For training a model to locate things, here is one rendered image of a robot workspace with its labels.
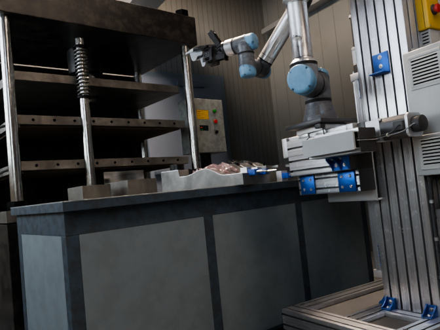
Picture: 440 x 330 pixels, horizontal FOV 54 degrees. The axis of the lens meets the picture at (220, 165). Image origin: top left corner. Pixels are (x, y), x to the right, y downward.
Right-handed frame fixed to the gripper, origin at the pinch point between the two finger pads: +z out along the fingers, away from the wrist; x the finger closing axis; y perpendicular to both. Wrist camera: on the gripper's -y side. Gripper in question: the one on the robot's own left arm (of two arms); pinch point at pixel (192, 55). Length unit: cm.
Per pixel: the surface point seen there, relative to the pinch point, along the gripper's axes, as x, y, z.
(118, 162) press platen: 24, 41, 74
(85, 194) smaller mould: -39, 69, 29
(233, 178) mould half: 13, 61, -13
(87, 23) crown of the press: -6, -36, 70
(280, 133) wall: 340, -45, 108
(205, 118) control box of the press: 93, 0, 56
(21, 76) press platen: -31, -1, 93
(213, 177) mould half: 13, 59, -2
